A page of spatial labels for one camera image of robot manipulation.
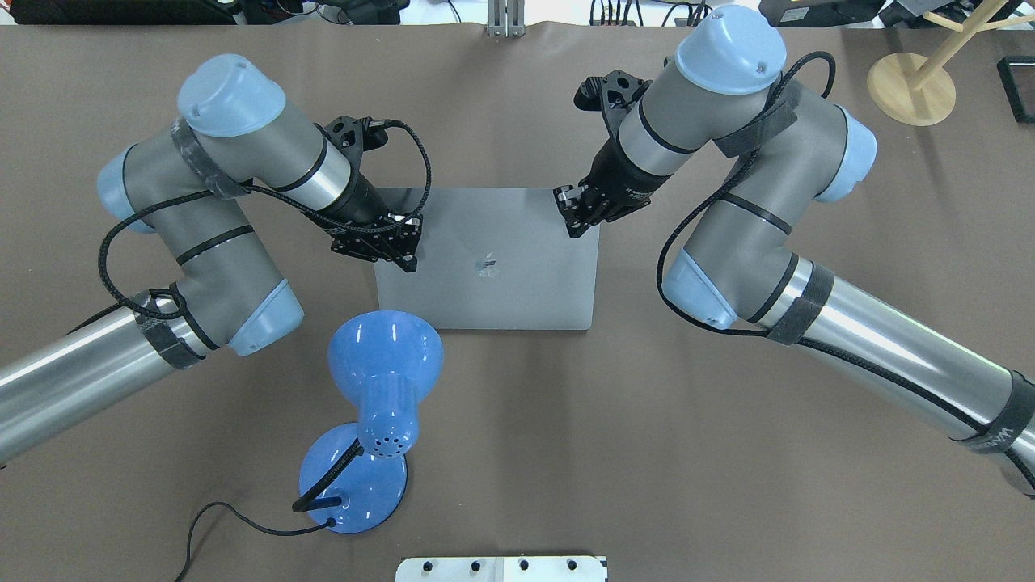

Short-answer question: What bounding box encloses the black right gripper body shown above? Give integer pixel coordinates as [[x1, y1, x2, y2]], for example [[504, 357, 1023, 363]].
[[553, 137, 661, 225]]

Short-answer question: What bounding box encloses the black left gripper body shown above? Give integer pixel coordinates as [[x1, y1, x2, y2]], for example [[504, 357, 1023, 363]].
[[320, 174, 424, 263]]

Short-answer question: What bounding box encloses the grey laptop computer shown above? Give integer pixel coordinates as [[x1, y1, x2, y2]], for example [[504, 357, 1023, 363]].
[[374, 187, 599, 331]]

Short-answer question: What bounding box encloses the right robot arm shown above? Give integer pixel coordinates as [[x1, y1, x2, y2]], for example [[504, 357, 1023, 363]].
[[554, 5, 1034, 497]]

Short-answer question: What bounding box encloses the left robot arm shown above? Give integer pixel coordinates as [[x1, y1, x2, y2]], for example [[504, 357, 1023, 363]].
[[1, 54, 425, 462]]

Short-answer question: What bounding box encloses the blue desk lamp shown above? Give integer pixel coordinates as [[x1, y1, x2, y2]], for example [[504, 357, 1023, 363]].
[[292, 310, 443, 534]]

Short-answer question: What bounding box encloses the wooden mug tree stand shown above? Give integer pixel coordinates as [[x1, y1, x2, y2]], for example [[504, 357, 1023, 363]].
[[866, 1, 1034, 126]]

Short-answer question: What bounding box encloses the black tray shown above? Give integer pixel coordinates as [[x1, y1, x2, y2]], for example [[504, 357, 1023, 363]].
[[995, 55, 1034, 123]]

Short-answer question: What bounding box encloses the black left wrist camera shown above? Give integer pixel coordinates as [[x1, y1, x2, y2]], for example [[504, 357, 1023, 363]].
[[321, 116, 388, 169]]

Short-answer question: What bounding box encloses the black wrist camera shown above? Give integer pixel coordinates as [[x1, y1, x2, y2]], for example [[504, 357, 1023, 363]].
[[572, 70, 652, 123], [321, 116, 388, 169]]

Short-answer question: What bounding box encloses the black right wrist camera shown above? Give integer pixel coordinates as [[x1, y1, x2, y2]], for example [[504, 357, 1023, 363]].
[[572, 70, 652, 123]]

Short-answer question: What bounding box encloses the aluminium frame post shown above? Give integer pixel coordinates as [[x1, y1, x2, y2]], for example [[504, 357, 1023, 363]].
[[485, 0, 526, 38]]

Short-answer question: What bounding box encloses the black lamp power cable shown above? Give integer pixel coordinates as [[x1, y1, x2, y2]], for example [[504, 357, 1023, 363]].
[[174, 501, 337, 582]]

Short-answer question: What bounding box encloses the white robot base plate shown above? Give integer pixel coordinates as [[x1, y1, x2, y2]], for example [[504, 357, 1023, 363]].
[[395, 555, 609, 581]]

